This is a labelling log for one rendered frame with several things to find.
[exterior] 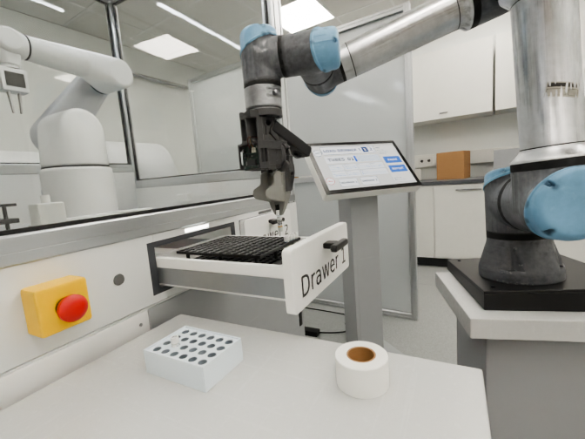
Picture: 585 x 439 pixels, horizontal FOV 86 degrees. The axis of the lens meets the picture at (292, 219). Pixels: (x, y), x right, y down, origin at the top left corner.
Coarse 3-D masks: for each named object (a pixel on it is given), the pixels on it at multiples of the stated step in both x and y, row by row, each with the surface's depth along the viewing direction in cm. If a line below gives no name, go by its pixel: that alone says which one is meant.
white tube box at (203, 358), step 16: (192, 336) 51; (208, 336) 51; (224, 336) 51; (144, 352) 48; (160, 352) 47; (176, 352) 47; (192, 352) 47; (208, 352) 46; (224, 352) 46; (240, 352) 49; (160, 368) 47; (176, 368) 45; (192, 368) 43; (208, 368) 43; (224, 368) 46; (192, 384) 44; (208, 384) 43
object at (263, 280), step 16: (208, 240) 83; (160, 256) 70; (176, 256) 74; (192, 256) 78; (160, 272) 67; (176, 272) 64; (192, 272) 62; (208, 272) 60; (224, 272) 59; (240, 272) 57; (256, 272) 55; (272, 272) 54; (192, 288) 63; (208, 288) 61; (224, 288) 59; (240, 288) 57; (256, 288) 56; (272, 288) 54
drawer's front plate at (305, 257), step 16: (336, 224) 72; (304, 240) 56; (320, 240) 60; (288, 256) 50; (304, 256) 54; (320, 256) 60; (288, 272) 50; (304, 272) 54; (336, 272) 68; (288, 288) 50; (304, 288) 54; (320, 288) 60; (288, 304) 51; (304, 304) 53
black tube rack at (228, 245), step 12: (216, 240) 78; (228, 240) 77; (240, 240) 76; (252, 240) 75; (264, 240) 74; (276, 240) 72; (180, 252) 69; (192, 252) 67; (204, 252) 67; (216, 252) 65; (228, 252) 64; (240, 252) 65; (252, 252) 63; (276, 252) 68; (276, 264) 64
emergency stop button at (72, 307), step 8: (72, 296) 46; (80, 296) 47; (64, 304) 45; (72, 304) 46; (80, 304) 46; (64, 312) 45; (72, 312) 46; (80, 312) 46; (64, 320) 45; (72, 320) 46
